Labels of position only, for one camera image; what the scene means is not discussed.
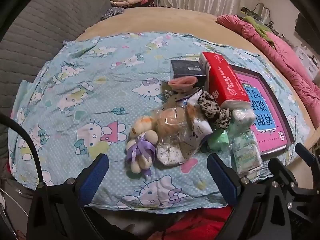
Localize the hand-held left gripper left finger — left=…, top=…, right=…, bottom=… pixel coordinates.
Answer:
left=26, top=153, right=110, bottom=240

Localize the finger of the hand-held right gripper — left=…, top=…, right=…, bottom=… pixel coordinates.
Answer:
left=268, top=157, right=320, bottom=220
left=294, top=142, right=320, bottom=180

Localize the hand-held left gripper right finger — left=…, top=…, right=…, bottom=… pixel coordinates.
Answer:
left=206, top=153, right=292, bottom=240

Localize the green white tissue packet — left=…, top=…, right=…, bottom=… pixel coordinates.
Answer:
left=230, top=130, right=262, bottom=180

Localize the green plush toy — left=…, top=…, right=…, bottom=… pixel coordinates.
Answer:
left=206, top=129, right=230, bottom=153

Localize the leopard print cloth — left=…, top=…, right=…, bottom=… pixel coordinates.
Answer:
left=196, top=91, right=232, bottom=129

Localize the plush bear with purple ribbon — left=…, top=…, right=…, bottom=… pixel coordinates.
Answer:
left=125, top=115, right=159, bottom=175

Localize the bread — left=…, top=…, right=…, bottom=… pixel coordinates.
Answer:
left=155, top=106, right=200, bottom=167

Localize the white sachet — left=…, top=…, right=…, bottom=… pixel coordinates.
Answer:
left=191, top=119, right=213, bottom=140

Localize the red cloth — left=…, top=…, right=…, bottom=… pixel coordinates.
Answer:
left=160, top=206, right=230, bottom=240

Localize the cartoon cat printed blanket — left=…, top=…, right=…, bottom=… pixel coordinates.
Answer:
left=7, top=31, right=313, bottom=214

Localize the pink book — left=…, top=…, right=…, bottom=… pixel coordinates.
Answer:
left=235, top=71, right=288, bottom=153

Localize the pink quilt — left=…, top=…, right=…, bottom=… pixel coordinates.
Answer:
left=216, top=14, right=320, bottom=128

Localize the white drawer cabinet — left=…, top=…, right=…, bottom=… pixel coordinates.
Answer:
left=292, top=46, right=320, bottom=80

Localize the red tissue pack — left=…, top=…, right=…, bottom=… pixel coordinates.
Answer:
left=199, top=52, right=250, bottom=109

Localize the black box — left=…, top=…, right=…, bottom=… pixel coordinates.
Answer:
left=170, top=60, right=207, bottom=80

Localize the black television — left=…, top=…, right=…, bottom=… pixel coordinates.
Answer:
left=295, top=12, right=320, bottom=40

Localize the green cloth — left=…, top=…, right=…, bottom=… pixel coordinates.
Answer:
left=241, top=15, right=278, bottom=48

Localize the cluttered side table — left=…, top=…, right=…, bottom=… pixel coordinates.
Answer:
left=240, top=4, right=275, bottom=30

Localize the grey quilted headboard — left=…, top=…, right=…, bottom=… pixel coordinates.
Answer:
left=0, top=0, right=112, bottom=160

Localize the tan round bed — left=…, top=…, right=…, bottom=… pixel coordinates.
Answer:
left=75, top=6, right=320, bottom=155

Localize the dark patterned cloth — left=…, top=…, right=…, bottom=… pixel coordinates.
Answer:
left=100, top=7, right=124, bottom=22

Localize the black cable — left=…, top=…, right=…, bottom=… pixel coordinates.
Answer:
left=0, top=112, right=47, bottom=188

